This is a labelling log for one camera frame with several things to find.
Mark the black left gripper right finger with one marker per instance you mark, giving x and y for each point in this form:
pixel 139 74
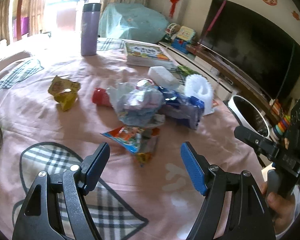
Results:
pixel 248 217

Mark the green snack wrapper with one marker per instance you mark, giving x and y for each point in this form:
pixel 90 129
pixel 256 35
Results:
pixel 186 71

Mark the blue plastic packaging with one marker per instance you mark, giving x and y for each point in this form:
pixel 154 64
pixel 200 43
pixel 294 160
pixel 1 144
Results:
pixel 186 111

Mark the black flat television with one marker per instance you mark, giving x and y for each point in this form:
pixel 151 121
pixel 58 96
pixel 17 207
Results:
pixel 260 51

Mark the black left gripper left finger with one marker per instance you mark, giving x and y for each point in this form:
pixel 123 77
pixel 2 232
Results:
pixel 39 216

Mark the yellow snack wrapper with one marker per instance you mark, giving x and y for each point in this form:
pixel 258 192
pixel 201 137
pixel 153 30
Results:
pixel 64 92

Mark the white tv cabinet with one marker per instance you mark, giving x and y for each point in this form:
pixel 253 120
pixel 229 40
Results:
pixel 221 87

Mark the white tissue pack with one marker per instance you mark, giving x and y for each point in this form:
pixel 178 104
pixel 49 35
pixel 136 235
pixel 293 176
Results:
pixel 163 78

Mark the red cylindrical can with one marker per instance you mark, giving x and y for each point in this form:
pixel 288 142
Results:
pixel 101 98

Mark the rainbow stacking ring toy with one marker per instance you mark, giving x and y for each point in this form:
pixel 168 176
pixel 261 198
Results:
pixel 278 131

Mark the white round trash bin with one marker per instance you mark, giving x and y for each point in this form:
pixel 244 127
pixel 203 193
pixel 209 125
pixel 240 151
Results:
pixel 248 115

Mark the orange blue snack wrapper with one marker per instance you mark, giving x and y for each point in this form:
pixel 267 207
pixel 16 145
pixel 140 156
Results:
pixel 140 142

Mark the teal covered furniture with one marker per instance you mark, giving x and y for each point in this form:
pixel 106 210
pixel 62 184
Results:
pixel 132 21

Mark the purple thermos bottle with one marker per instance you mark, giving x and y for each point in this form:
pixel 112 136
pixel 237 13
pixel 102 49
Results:
pixel 89 28

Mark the children's picture book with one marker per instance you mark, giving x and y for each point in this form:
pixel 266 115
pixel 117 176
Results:
pixel 144 55

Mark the person's right hand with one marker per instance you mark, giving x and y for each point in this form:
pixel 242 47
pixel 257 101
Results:
pixel 284 209

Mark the white tissue pile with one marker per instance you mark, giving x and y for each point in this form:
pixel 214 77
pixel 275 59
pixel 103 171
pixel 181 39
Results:
pixel 137 106

